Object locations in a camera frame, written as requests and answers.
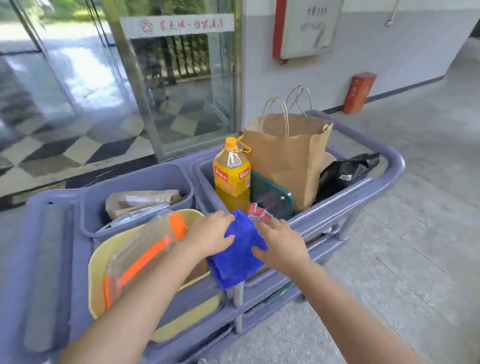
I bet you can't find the person's left hand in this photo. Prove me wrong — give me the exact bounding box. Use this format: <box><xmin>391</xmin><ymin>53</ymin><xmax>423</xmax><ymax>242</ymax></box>
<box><xmin>183</xmin><ymin>210</ymin><xmax>236</xmax><ymax>260</ymax></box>

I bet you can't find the person's right forearm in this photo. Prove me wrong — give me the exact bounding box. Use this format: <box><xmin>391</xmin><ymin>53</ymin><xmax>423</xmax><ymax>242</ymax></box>
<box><xmin>289</xmin><ymin>259</ymin><xmax>426</xmax><ymax>364</ymax></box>

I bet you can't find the grey plastic bin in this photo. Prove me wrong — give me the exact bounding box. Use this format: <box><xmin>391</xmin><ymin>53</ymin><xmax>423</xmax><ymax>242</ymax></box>
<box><xmin>78</xmin><ymin>163</ymin><xmax>195</xmax><ymax>241</ymax></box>

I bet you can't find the red box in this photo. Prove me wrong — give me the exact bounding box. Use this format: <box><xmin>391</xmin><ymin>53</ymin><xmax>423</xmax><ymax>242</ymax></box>
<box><xmin>341</xmin><ymin>71</ymin><xmax>378</xmax><ymax>115</ymax></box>

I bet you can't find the yellow cooking oil bottle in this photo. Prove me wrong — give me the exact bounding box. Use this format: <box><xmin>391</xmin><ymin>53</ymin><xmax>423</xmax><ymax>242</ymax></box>
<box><xmin>212</xmin><ymin>136</ymin><xmax>252</xmax><ymax>215</ymax></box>

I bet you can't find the red framed notice board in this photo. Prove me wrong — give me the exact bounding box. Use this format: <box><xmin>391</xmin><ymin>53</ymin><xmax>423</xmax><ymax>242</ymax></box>
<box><xmin>272</xmin><ymin>0</ymin><xmax>344</xmax><ymax>65</ymax></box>

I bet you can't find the white wall cable conduit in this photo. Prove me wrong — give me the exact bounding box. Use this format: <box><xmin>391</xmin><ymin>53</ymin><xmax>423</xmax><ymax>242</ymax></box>
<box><xmin>386</xmin><ymin>0</ymin><xmax>403</xmax><ymax>27</ymax></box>

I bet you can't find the person's right hand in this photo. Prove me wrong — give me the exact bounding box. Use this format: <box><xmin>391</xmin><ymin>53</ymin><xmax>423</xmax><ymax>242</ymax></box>
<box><xmin>251</xmin><ymin>217</ymin><xmax>312</xmax><ymax>277</ymax></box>

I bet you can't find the glass door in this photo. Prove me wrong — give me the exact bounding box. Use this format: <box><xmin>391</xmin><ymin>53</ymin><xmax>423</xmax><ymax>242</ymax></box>
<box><xmin>100</xmin><ymin>0</ymin><xmax>244</xmax><ymax>163</ymax></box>

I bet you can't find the dark green board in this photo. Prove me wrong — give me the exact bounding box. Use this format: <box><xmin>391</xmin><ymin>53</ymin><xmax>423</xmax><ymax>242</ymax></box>
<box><xmin>249</xmin><ymin>170</ymin><xmax>295</xmax><ymax>221</ymax></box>

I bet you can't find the clear bag with orange strips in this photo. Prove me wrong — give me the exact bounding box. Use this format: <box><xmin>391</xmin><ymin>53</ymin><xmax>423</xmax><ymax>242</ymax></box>
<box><xmin>103</xmin><ymin>211</ymin><xmax>189</xmax><ymax>313</ymax></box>

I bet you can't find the yellow plastic basin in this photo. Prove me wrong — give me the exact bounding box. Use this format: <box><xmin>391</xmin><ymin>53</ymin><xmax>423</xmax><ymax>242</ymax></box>
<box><xmin>88</xmin><ymin>208</ymin><xmax>226</xmax><ymax>344</ymax></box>

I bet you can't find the brown paper bag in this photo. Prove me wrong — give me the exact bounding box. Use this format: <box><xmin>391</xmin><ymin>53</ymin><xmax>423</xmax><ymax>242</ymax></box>
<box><xmin>241</xmin><ymin>86</ymin><xmax>334</xmax><ymax>214</ymax></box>

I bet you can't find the clear plastic wrap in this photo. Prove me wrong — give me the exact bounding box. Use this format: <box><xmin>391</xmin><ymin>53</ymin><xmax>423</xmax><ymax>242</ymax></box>
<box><xmin>97</xmin><ymin>202</ymin><xmax>172</xmax><ymax>233</ymax></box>

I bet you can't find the black plastic bag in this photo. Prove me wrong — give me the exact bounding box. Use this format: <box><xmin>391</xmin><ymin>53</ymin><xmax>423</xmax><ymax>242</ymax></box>
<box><xmin>316</xmin><ymin>152</ymin><xmax>381</xmax><ymax>203</ymax></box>

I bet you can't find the person's left forearm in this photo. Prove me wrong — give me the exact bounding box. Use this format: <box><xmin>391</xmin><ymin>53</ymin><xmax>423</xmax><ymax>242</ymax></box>
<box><xmin>56</xmin><ymin>237</ymin><xmax>209</xmax><ymax>364</ymax></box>

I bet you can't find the blue cloth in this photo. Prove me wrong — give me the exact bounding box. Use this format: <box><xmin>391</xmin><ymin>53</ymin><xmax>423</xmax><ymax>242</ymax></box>
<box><xmin>206</xmin><ymin>208</ymin><xmax>269</xmax><ymax>290</ymax></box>

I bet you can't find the white door sign strip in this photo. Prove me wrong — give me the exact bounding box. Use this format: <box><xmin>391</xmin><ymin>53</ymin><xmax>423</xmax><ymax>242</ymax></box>
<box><xmin>119</xmin><ymin>14</ymin><xmax>236</xmax><ymax>40</ymax></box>

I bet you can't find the grey plastic service cart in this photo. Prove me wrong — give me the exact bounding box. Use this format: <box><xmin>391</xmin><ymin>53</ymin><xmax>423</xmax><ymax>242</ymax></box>
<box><xmin>0</xmin><ymin>109</ymin><xmax>406</xmax><ymax>364</ymax></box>

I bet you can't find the brown paper packet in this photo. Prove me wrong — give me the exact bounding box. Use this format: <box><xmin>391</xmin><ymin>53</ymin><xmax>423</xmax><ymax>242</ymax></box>
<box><xmin>104</xmin><ymin>190</ymin><xmax>183</xmax><ymax>220</ymax></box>

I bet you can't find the red packet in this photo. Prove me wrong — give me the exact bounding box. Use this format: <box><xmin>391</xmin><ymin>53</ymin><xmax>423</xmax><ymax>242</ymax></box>
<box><xmin>247</xmin><ymin>202</ymin><xmax>273</xmax><ymax>226</ymax></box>

